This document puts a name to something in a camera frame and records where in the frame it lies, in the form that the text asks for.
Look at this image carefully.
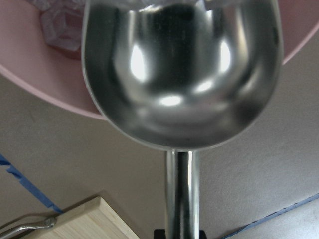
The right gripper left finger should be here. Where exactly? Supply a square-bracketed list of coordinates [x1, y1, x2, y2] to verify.
[154, 229, 166, 239]

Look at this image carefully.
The steel ice scoop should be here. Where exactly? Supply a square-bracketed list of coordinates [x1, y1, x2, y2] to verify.
[81, 0, 283, 239]

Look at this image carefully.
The pink bowl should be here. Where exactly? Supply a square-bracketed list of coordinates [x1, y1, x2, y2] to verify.
[0, 0, 319, 119]

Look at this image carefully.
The clear ice cubes pile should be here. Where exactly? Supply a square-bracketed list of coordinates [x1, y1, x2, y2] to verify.
[28, 0, 86, 52]

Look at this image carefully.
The wooden cutting board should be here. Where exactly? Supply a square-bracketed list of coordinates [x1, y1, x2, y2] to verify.
[0, 197, 138, 239]

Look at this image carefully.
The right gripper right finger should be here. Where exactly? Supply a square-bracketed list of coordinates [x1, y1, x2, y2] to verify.
[199, 230, 207, 239]

